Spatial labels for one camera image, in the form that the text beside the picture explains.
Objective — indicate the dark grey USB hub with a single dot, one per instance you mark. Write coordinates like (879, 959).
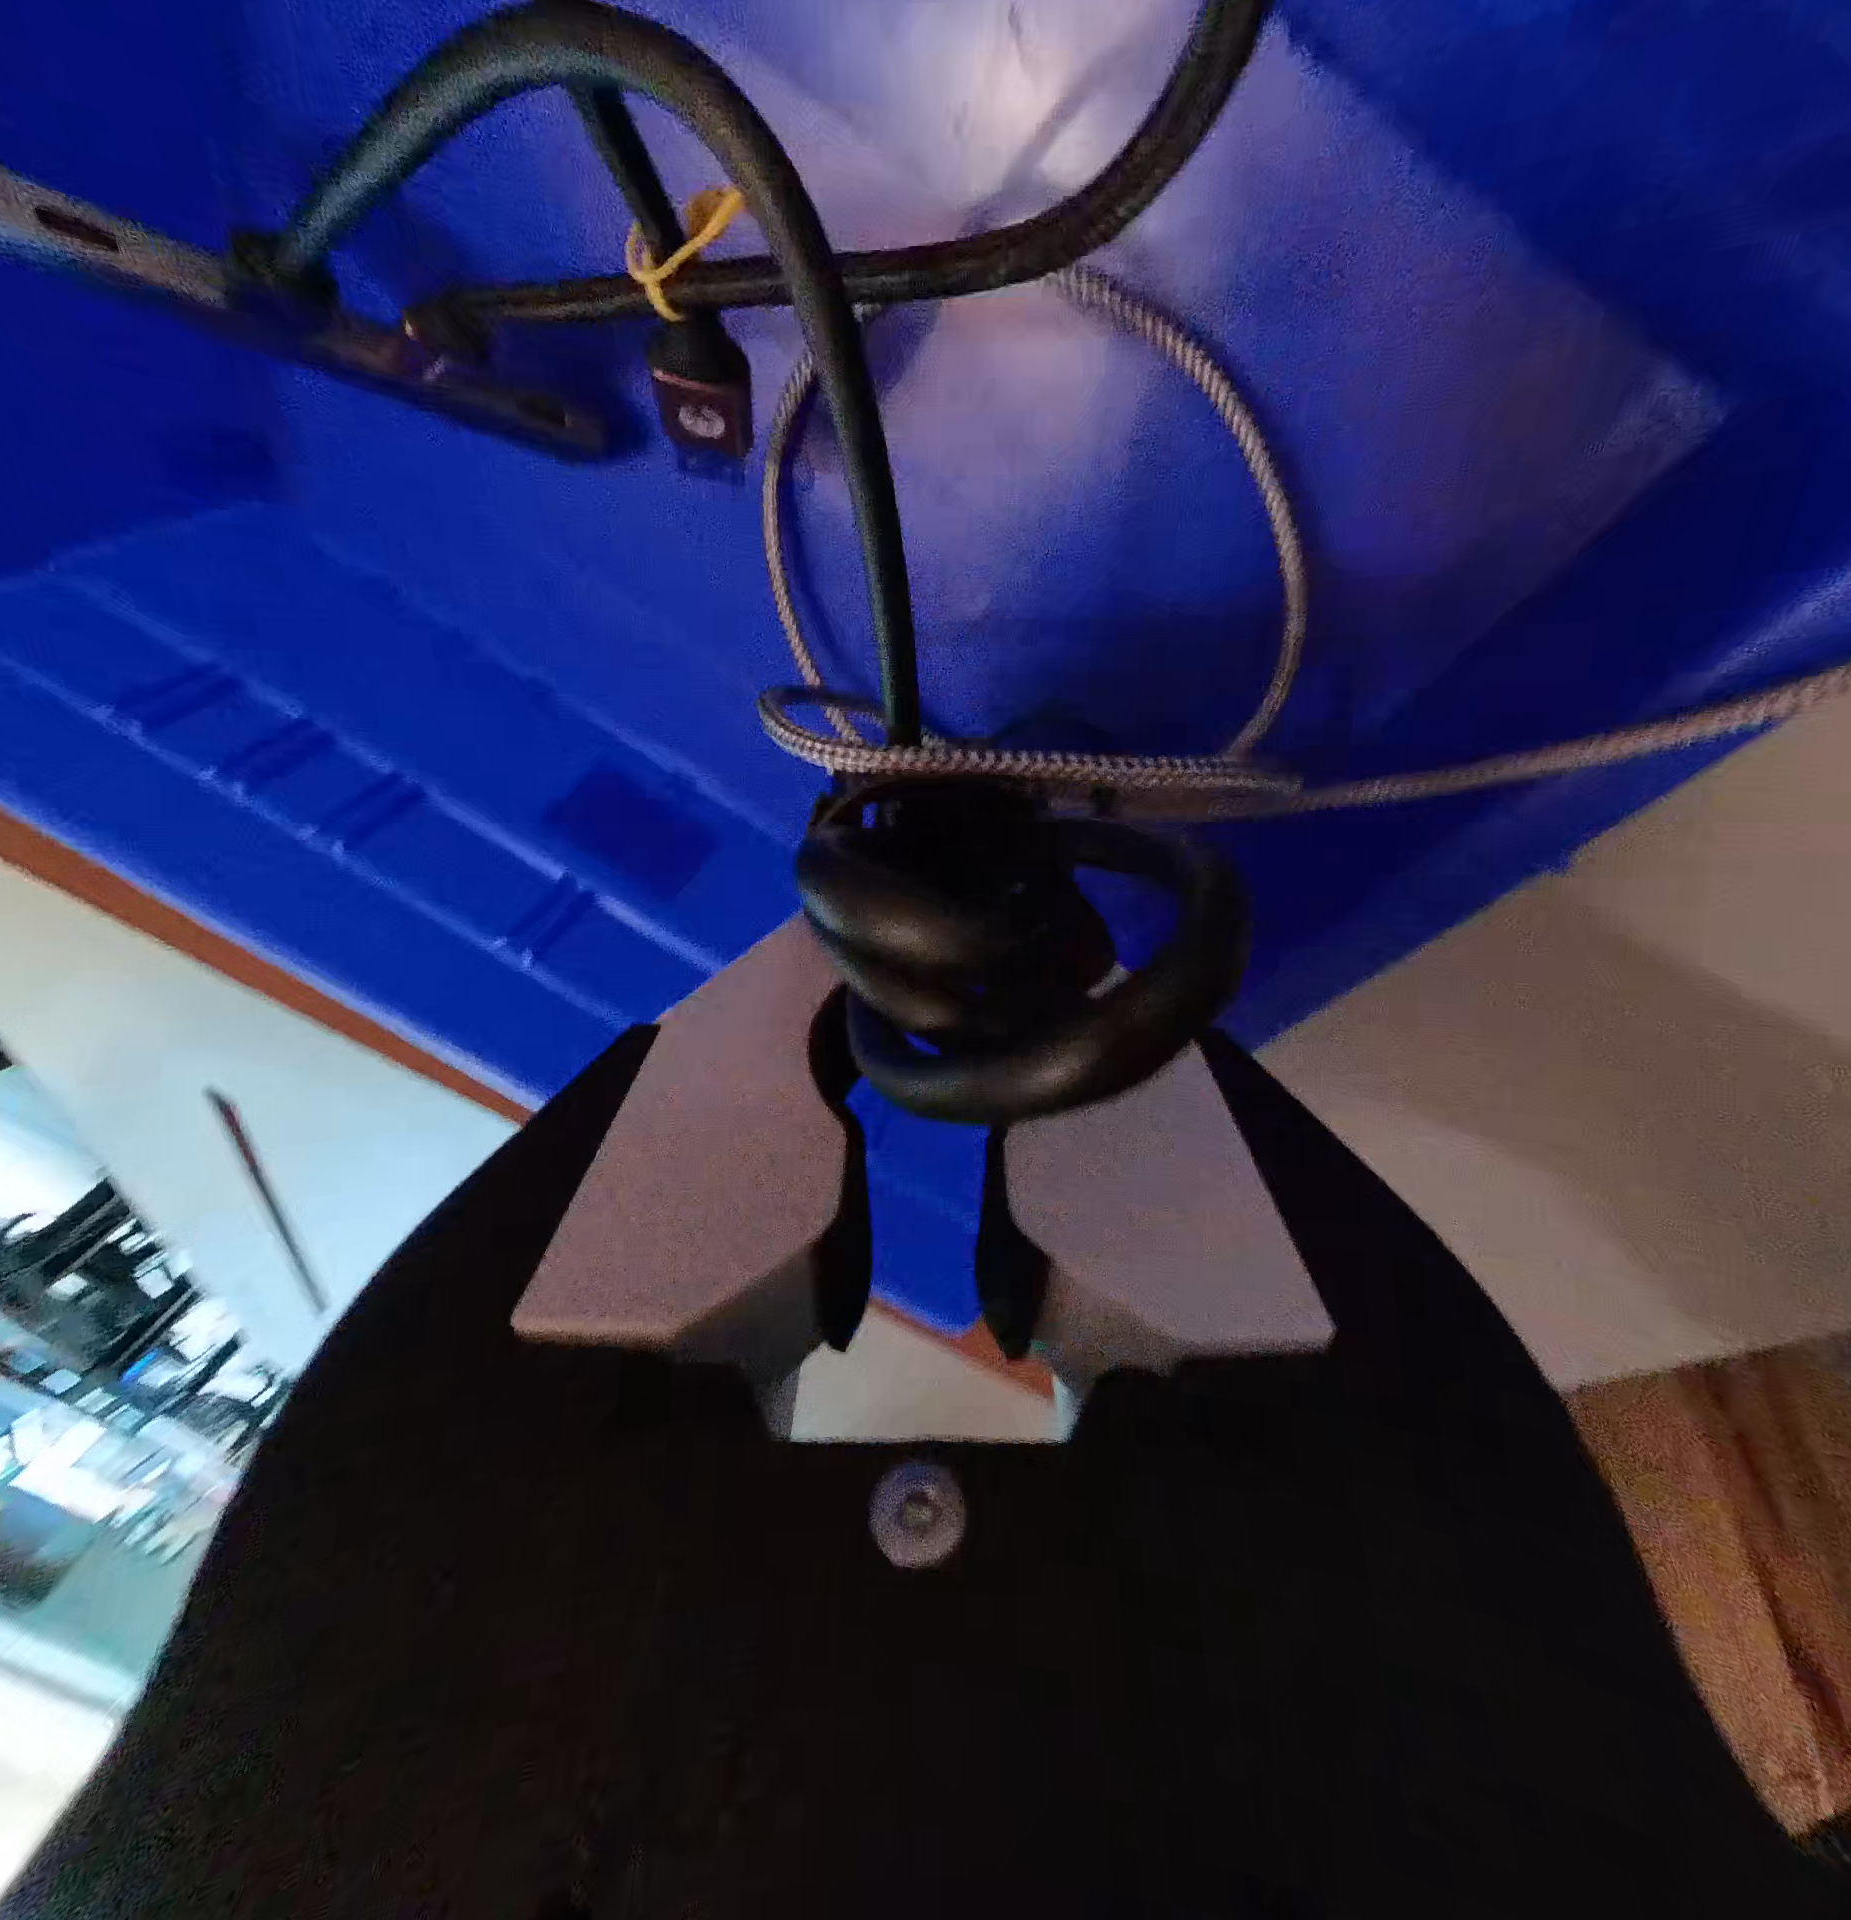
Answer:
(400, 360)

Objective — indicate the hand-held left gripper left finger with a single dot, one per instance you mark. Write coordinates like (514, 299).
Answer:
(685, 1200)

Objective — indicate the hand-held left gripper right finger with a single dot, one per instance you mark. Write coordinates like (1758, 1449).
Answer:
(1166, 1246)

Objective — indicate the blue bin with tag sticker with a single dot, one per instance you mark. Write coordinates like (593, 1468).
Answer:
(414, 676)

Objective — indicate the grey desk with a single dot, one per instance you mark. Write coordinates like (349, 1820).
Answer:
(1615, 1051)

